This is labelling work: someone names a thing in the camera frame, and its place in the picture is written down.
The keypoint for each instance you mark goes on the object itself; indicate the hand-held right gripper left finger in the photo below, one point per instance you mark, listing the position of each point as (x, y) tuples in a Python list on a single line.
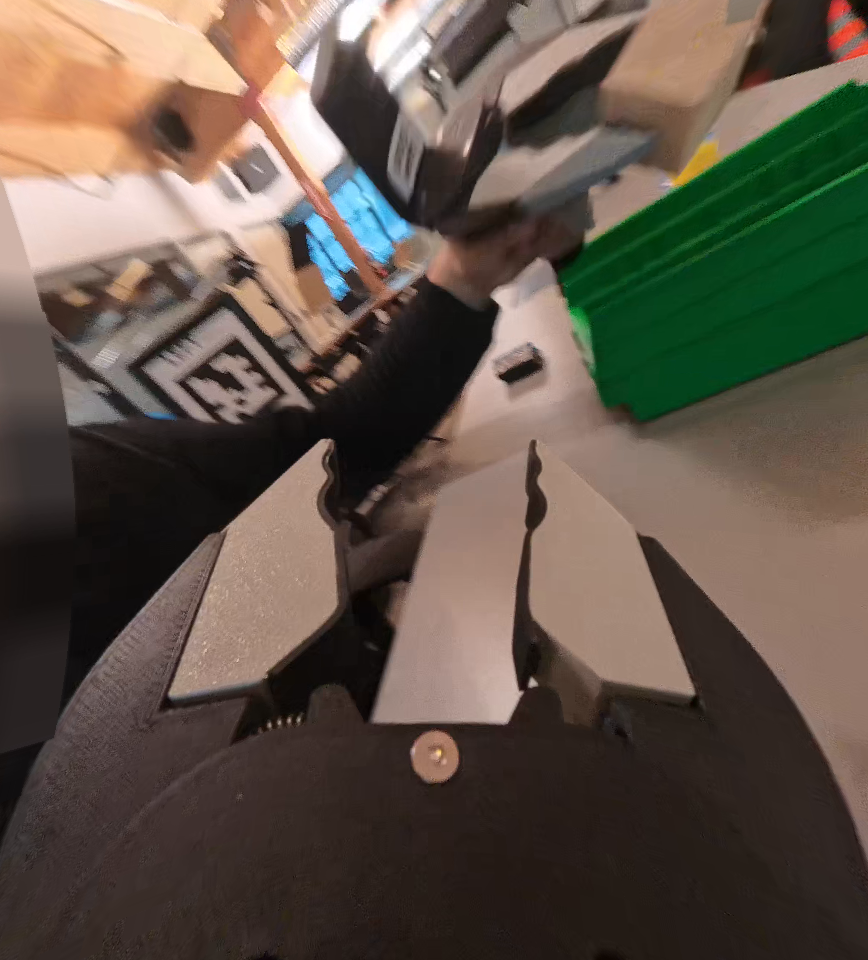
[(254, 600)]

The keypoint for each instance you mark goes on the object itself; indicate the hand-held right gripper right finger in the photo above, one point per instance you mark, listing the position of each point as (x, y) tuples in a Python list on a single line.
[(599, 600)]

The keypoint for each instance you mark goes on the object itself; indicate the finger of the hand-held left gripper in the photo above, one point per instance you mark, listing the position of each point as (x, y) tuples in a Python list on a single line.
[(561, 165), (561, 75)]

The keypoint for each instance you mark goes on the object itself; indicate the large wooden cube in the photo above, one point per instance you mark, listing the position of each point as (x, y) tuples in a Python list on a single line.
[(674, 82)]

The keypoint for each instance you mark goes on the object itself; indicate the green plastic bin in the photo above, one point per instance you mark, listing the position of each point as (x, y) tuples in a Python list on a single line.
[(741, 285)]

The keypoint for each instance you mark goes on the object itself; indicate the person's left hand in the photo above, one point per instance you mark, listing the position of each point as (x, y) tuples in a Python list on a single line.
[(494, 259)]

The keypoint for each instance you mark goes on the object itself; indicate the large window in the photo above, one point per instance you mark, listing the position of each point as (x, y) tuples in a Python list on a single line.
[(351, 225)]

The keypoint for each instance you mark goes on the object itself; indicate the black ceiling speaker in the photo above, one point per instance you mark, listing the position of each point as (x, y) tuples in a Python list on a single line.
[(254, 169)]

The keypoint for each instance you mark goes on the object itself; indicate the black white marker sign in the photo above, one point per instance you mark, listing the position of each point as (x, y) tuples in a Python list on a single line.
[(231, 375)]

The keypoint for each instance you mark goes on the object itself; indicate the orange traffic cone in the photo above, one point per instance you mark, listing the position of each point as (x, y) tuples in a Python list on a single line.
[(850, 30)]

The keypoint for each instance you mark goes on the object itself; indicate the black camera battery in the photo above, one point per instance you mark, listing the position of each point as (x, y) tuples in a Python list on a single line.
[(518, 362)]

